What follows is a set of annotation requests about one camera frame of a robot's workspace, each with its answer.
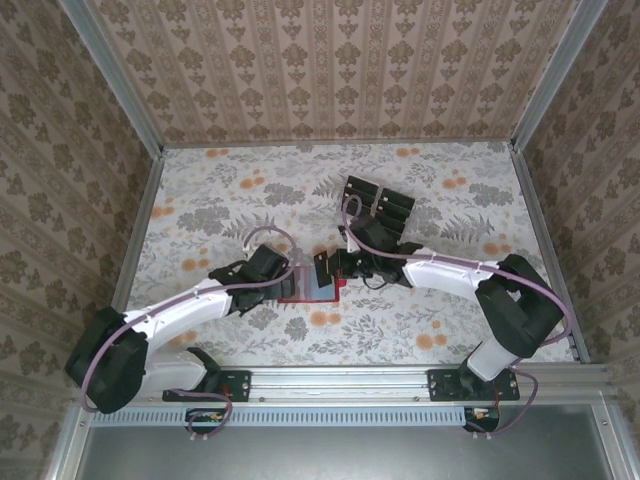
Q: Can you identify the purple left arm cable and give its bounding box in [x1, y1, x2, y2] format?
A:
[81, 227, 302, 444]

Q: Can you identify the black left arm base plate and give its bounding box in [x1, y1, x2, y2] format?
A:
[162, 368, 251, 404]

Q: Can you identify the black compartment tray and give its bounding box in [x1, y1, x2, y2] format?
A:
[341, 173, 417, 237]

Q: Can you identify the aluminium back rail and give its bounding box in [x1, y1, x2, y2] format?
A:
[160, 139, 517, 150]

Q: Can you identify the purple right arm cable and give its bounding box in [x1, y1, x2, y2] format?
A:
[339, 194, 575, 442]

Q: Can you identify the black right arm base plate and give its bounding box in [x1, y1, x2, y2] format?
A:
[427, 368, 521, 404]

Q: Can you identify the floral table cover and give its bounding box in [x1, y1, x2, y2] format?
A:
[122, 142, 576, 369]

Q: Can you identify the aluminium mounting rail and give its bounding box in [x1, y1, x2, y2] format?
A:
[144, 363, 620, 407]

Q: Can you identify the aluminium corner post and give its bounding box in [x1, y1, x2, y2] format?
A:
[59, 0, 167, 159]
[508, 0, 610, 154]

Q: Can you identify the aluminium side rail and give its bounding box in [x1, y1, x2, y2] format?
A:
[107, 149, 166, 314]
[509, 147, 592, 365]

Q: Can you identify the grey metal sheet panel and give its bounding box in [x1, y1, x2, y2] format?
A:
[74, 424, 609, 480]

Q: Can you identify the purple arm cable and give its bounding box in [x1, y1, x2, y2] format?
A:
[339, 194, 575, 442]
[81, 227, 302, 444]

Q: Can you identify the white slotted cable duct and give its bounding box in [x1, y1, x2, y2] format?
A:
[89, 407, 501, 428]

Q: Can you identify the red card holder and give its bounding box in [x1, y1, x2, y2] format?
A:
[277, 263, 348, 305]

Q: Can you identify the aluminium frame bar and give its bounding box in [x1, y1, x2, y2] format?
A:
[591, 402, 632, 480]
[43, 409, 90, 480]

